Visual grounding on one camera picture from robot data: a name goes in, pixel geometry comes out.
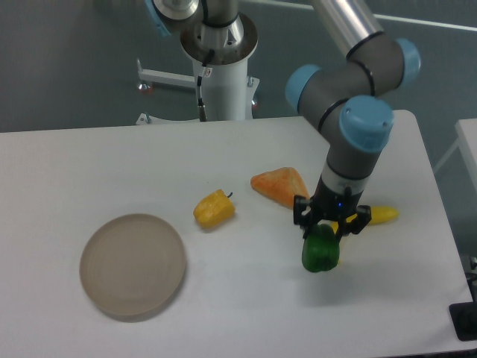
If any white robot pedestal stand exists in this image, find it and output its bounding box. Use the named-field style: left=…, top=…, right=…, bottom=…
left=136, top=13, right=259, bottom=122

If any black cable with connector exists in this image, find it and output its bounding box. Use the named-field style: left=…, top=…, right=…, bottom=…
left=195, top=48, right=215, bottom=122

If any white side table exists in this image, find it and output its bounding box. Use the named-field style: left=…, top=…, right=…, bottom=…
left=433, top=119, right=477, bottom=179

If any beige round plate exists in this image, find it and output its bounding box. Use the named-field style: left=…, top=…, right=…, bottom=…
left=79, top=213, right=187, bottom=322

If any yellow banana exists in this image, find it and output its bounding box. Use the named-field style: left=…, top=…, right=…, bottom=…
left=329, top=205, right=400, bottom=266

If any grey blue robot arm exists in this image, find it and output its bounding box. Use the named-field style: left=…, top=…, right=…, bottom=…
left=146, top=1, right=420, bottom=238

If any black device at edge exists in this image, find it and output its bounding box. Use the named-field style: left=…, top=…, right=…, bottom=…
left=449, top=302, right=476, bottom=342

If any green bell pepper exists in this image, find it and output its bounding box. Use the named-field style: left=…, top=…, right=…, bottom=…
left=302, top=224, right=340, bottom=273

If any orange triangular fruit slice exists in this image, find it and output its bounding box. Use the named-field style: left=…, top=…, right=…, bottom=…
left=250, top=167, right=310, bottom=209

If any yellow bell pepper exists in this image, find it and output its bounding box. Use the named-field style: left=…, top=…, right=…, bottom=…
left=193, top=189, right=236, bottom=229

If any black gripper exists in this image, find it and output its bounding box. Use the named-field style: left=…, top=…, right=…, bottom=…
left=293, top=175, right=372, bottom=240

